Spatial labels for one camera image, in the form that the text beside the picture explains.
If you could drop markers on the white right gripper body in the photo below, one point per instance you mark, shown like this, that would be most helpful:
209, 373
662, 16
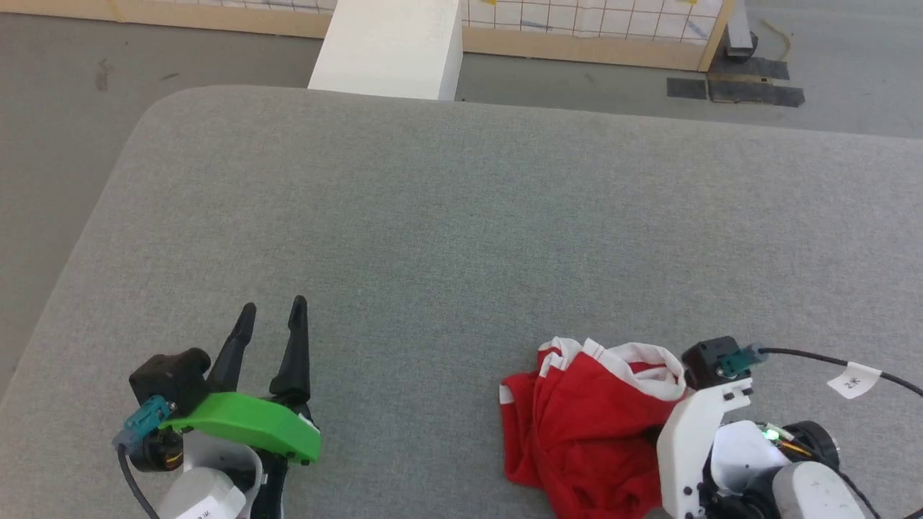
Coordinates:
685, 447

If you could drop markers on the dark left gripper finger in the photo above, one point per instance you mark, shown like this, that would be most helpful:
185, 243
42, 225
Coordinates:
232, 357
296, 360

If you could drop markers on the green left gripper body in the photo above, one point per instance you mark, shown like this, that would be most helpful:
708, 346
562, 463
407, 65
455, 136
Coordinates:
252, 425

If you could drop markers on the red garment with white trim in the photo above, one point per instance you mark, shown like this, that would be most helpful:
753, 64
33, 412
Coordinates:
584, 425

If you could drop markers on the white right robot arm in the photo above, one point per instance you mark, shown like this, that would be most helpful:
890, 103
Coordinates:
793, 476

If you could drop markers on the white rectangular block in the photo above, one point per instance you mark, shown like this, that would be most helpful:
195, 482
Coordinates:
389, 47

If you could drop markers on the small black floor tape patch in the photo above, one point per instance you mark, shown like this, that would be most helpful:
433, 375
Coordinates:
686, 88

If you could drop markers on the long black floor tape patch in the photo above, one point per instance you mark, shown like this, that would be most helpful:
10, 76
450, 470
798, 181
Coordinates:
757, 91

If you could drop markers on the dark floor mat patch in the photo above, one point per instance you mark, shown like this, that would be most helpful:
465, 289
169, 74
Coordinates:
753, 67

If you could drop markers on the lemon print partition screen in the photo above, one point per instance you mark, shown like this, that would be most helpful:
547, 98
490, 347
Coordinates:
577, 43

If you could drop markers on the grey metal stand foot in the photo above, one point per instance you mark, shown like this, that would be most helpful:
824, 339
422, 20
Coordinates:
740, 32

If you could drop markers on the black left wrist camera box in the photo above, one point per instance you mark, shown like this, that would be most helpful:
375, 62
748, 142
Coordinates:
173, 378

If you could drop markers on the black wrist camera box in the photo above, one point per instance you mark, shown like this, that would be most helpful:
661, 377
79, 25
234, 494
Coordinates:
173, 378
707, 360

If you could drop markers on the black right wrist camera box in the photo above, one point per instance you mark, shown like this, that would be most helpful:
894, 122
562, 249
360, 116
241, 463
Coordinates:
707, 360

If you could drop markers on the teal right camera plug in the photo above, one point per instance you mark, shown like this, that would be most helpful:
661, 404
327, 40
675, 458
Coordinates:
739, 360

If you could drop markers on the teal camera plug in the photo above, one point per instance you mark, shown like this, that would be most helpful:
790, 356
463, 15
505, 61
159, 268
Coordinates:
144, 422
739, 360

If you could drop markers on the teal left camera plug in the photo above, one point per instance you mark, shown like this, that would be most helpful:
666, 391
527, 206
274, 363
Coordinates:
144, 422

